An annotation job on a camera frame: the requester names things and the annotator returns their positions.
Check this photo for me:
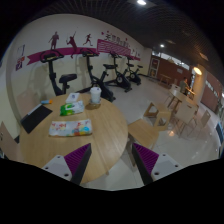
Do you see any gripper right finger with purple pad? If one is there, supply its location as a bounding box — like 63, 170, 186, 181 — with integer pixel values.
132, 143, 182, 185

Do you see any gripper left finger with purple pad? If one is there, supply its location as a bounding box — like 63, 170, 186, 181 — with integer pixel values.
42, 143, 92, 185

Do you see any wooden stool near table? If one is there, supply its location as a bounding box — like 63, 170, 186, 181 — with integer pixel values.
127, 118, 161, 167

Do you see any round wooden table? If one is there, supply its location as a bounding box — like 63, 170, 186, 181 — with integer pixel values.
18, 92, 129, 185

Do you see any wooden cube stool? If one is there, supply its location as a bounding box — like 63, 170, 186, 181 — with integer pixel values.
144, 102, 171, 131

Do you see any white chair at right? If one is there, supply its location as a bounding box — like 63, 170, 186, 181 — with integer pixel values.
193, 111, 211, 130

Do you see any green wet wipes pack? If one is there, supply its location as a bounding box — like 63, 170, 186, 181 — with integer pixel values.
60, 101, 84, 116

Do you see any white chair near dining table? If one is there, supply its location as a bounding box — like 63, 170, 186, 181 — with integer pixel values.
174, 102, 197, 135

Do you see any black tablet with case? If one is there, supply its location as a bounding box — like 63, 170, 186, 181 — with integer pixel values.
20, 104, 52, 133

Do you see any round wooden coaster tray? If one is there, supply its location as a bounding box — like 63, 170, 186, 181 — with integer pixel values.
85, 102, 101, 110

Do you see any blue and orange marker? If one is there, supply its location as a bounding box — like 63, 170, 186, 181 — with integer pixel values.
41, 100, 53, 104

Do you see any white tissue pack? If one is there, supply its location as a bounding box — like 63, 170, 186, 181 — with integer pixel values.
66, 93, 79, 103

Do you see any light wooden dining table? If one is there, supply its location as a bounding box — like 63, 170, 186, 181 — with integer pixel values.
168, 90, 199, 114

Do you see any white paper roll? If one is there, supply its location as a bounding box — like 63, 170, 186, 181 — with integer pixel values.
90, 87, 101, 103

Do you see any black exercise bike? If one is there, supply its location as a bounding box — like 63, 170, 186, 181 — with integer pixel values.
126, 56, 141, 85
80, 48, 115, 102
40, 49, 77, 96
109, 51, 132, 92

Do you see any person in green shirt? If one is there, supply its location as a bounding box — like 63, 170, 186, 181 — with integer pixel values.
180, 78, 188, 94

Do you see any black exercise bike far right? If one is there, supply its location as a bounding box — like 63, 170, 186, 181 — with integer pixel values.
126, 56, 141, 85

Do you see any black exercise bike far left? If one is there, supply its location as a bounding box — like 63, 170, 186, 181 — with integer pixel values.
40, 49, 77, 96

